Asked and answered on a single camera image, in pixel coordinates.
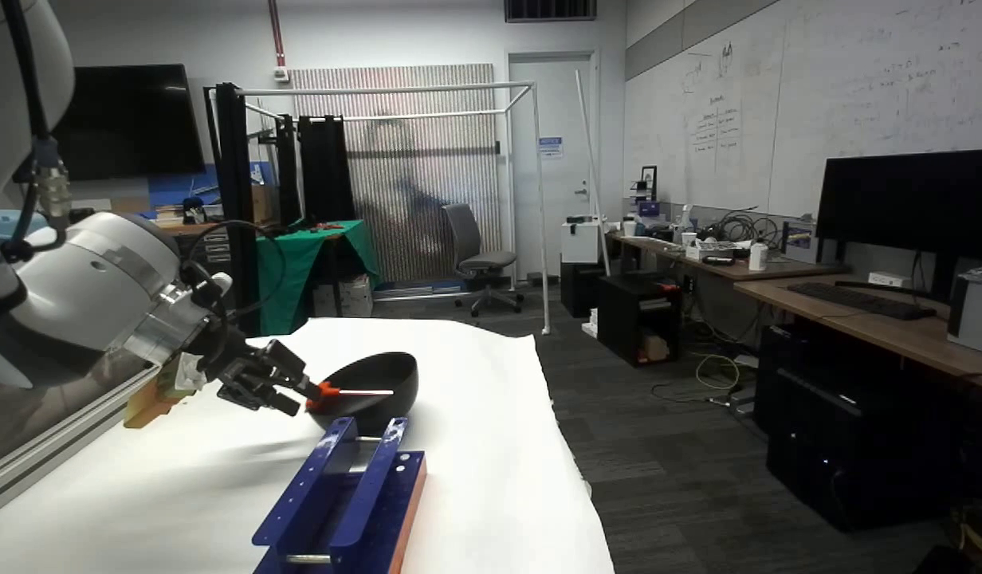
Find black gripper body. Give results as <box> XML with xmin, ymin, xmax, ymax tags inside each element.
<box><xmin>184</xmin><ymin>316</ymin><xmax>267</xmax><ymax>400</ymax></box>

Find orange handled object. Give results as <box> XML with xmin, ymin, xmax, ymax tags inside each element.
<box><xmin>303</xmin><ymin>379</ymin><xmax>400</xmax><ymax>415</ymax></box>

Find blue rack with orange base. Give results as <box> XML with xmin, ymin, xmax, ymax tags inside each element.
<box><xmin>249</xmin><ymin>415</ymin><xmax>430</xmax><ymax>574</ymax></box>

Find black bowl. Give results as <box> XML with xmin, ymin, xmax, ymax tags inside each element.
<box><xmin>312</xmin><ymin>350</ymin><xmax>423</xmax><ymax>438</ymax></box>

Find green cloth covered table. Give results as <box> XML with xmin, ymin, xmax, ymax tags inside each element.
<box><xmin>256</xmin><ymin>218</ymin><xmax>378</xmax><ymax>339</ymax></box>

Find blurred seated person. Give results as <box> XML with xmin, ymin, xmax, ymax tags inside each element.
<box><xmin>358</xmin><ymin>117</ymin><xmax>459</xmax><ymax>286</ymax></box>

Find black upright panel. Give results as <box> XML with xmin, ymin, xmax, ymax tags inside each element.
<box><xmin>294</xmin><ymin>111</ymin><xmax>358</xmax><ymax>230</ymax></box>

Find white table cloth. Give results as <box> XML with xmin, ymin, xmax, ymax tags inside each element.
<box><xmin>0</xmin><ymin>316</ymin><xmax>618</xmax><ymax>574</ymax></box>

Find grey office chair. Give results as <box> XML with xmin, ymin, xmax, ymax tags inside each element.
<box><xmin>443</xmin><ymin>200</ymin><xmax>526</xmax><ymax>320</ymax></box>

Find white door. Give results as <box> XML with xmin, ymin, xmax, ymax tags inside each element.
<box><xmin>507</xmin><ymin>52</ymin><xmax>604</xmax><ymax>282</ymax></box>

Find black floor box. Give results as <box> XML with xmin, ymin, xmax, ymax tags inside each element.
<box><xmin>596</xmin><ymin>271</ymin><xmax>685</xmax><ymax>371</ymax></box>

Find ceiling air vent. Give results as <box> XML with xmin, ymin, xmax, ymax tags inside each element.
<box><xmin>502</xmin><ymin>0</ymin><xmax>598</xmax><ymax>24</ymax></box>

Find cluttered long desk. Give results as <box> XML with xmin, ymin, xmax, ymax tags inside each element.
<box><xmin>605</xmin><ymin>227</ymin><xmax>850</xmax><ymax>286</ymax></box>

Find wooden desk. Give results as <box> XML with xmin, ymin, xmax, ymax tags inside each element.
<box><xmin>733</xmin><ymin>271</ymin><xmax>982</xmax><ymax>397</ymax></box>

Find large black monitor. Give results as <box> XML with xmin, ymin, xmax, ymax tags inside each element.
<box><xmin>813</xmin><ymin>145</ymin><xmax>982</xmax><ymax>296</ymax></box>

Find white box device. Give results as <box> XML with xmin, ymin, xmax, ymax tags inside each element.
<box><xmin>943</xmin><ymin>265</ymin><xmax>982</xmax><ymax>360</ymax></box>

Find black upright post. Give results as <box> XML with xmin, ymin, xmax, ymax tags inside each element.
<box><xmin>210</xmin><ymin>78</ymin><xmax>266</xmax><ymax>339</ymax></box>

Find aluminium rail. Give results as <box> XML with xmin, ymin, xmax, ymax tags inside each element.
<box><xmin>0</xmin><ymin>364</ymin><xmax>161</xmax><ymax>522</ymax></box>

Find black wall television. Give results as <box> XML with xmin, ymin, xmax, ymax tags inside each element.
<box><xmin>52</xmin><ymin>64</ymin><xmax>208</xmax><ymax>183</ymax></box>

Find white pipe frame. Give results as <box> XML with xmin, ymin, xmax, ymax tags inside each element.
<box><xmin>240</xmin><ymin>78</ymin><xmax>556</xmax><ymax>339</ymax></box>

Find red wall pipe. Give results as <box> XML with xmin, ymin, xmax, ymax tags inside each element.
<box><xmin>260</xmin><ymin>0</ymin><xmax>294</xmax><ymax>73</ymax></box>

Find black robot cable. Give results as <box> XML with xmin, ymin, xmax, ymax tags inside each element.
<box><xmin>0</xmin><ymin>0</ymin><xmax>59</xmax><ymax>265</ymax></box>

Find floor cables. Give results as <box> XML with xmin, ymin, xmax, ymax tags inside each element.
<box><xmin>691</xmin><ymin>350</ymin><xmax>763</xmax><ymax>415</ymax></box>

